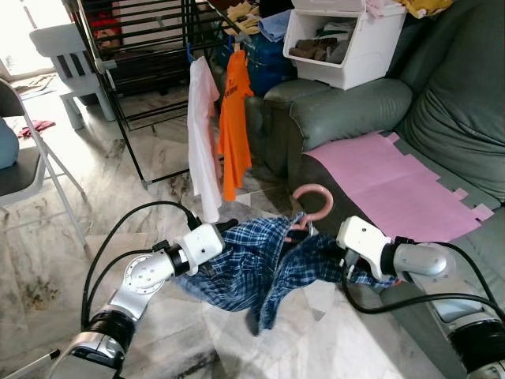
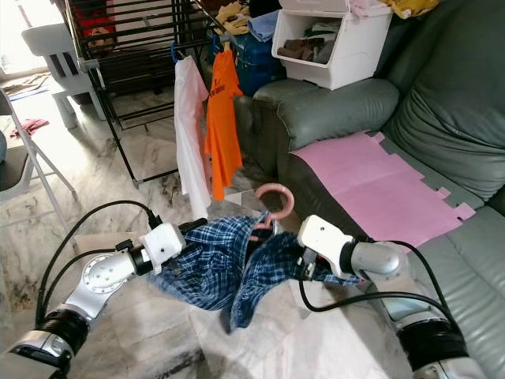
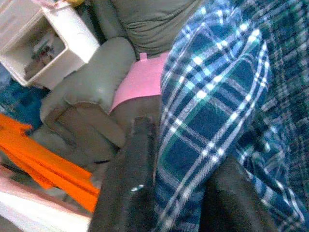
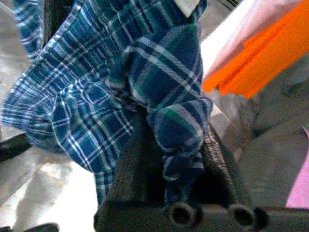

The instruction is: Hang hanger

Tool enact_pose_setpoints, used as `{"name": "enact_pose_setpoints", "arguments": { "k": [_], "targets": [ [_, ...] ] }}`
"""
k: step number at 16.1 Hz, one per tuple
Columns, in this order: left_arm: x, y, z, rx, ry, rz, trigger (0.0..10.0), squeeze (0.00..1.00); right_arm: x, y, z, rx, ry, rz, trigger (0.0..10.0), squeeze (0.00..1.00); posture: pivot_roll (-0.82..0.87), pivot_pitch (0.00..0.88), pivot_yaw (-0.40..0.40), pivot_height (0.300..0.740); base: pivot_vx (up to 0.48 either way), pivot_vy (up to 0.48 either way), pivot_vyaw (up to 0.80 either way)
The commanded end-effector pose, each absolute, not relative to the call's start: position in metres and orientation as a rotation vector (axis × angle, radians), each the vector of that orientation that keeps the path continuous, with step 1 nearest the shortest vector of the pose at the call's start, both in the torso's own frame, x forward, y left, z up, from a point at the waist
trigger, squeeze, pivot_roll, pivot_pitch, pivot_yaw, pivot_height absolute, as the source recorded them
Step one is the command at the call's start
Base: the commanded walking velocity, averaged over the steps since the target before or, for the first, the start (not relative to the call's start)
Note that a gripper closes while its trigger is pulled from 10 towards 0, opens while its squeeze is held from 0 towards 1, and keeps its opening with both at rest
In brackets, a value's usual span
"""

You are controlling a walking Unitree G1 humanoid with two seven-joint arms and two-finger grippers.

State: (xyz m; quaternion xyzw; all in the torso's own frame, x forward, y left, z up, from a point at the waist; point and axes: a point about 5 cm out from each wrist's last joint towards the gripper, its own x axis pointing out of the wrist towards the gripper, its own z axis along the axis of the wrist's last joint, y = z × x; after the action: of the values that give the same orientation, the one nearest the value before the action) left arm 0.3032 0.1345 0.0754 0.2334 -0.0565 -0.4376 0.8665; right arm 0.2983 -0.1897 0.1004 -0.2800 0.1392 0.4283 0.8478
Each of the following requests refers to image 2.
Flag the grey green leather sofa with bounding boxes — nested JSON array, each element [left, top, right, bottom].
[[249, 0, 505, 379]]

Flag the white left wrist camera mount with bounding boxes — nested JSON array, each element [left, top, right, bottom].
[[138, 223, 186, 276]]

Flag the black left wrist camera cable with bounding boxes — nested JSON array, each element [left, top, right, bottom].
[[36, 201, 163, 332]]

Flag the dark blue container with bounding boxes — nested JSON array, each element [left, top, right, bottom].
[[233, 32, 285, 99]]

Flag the white closed storage bin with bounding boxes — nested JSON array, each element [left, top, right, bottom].
[[278, 0, 360, 13]]

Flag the red garment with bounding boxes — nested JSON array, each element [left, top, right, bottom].
[[79, 9, 115, 44]]

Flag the pink foam mat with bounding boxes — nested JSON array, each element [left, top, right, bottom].
[[292, 130, 478, 246]]

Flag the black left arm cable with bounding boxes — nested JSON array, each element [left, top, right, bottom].
[[47, 249, 135, 317]]

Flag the light blue folded cloth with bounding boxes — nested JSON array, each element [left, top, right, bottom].
[[245, 12, 279, 44]]

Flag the white open storage bin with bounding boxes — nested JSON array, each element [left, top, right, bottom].
[[272, 8, 391, 90]]

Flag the black drying rack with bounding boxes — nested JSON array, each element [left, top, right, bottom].
[[59, 0, 222, 189]]

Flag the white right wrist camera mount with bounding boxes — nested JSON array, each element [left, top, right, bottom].
[[297, 215, 352, 279]]

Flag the small pink cloth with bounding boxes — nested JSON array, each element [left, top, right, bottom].
[[8, 118, 48, 137]]

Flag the white kids chair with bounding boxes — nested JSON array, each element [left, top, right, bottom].
[[22, 24, 103, 131]]

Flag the pink and white cloth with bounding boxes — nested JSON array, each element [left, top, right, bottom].
[[349, 0, 391, 17]]

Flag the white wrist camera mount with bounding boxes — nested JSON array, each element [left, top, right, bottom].
[[138, 223, 186, 276], [297, 215, 352, 279]]

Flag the brown folded clothes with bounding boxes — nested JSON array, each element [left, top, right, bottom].
[[276, 36, 339, 64]]

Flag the white shirt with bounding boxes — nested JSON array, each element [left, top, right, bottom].
[[174, 57, 210, 220]]

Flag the orange shirt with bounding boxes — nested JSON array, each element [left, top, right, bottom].
[[204, 49, 244, 202]]

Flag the pink clothes hanger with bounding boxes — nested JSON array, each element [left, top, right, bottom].
[[252, 183, 295, 235]]

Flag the grey folding chair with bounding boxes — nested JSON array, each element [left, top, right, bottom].
[[0, 87, 76, 238]]

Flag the blue plaid shirt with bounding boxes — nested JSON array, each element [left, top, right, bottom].
[[150, 212, 356, 332]]

